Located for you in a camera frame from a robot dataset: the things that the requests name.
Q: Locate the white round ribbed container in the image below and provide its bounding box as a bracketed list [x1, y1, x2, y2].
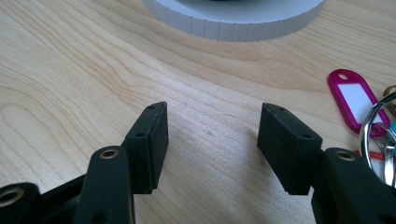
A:
[141, 0, 326, 43]

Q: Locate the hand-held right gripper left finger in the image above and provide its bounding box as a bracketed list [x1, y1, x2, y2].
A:
[73, 101, 169, 224]

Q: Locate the magenta key tag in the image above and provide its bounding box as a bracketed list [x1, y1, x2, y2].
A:
[327, 68, 391, 138]

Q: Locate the brass key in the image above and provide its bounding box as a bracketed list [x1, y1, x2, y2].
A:
[382, 85, 396, 118]

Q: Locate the silver key ring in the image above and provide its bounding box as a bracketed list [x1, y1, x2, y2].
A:
[359, 91, 396, 188]

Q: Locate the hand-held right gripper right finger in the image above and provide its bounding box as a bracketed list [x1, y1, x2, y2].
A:
[257, 102, 396, 224]

